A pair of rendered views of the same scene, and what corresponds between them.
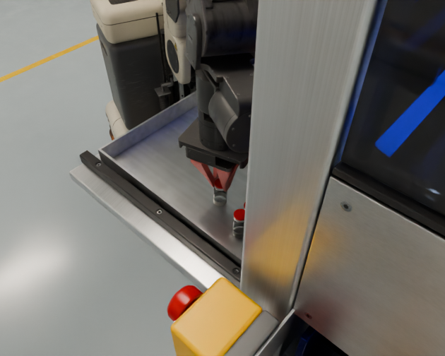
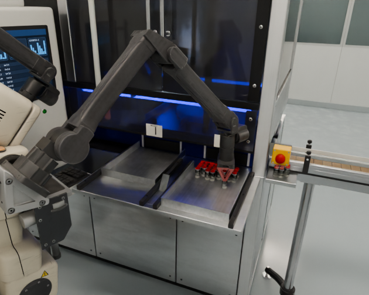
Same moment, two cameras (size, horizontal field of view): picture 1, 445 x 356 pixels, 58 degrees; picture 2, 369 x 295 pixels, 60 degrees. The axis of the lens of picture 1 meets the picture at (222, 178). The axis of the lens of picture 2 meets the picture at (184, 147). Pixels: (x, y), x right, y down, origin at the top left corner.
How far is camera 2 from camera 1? 142 cm
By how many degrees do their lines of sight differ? 86
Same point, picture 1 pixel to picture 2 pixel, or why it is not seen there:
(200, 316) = (284, 148)
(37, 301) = not seen: outside the picture
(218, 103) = (241, 133)
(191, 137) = (231, 162)
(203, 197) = (225, 191)
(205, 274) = (253, 185)
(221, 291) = (276, 147)
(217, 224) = (234, 186)
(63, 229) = not seen: outside the picture
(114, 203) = (245, 211)
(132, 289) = not seen: outside the picture
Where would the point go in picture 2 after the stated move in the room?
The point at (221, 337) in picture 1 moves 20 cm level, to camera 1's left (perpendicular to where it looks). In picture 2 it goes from (286, 146) to (319, 167)
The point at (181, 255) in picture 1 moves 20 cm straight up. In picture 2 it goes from (252, 191) to (258, 146)
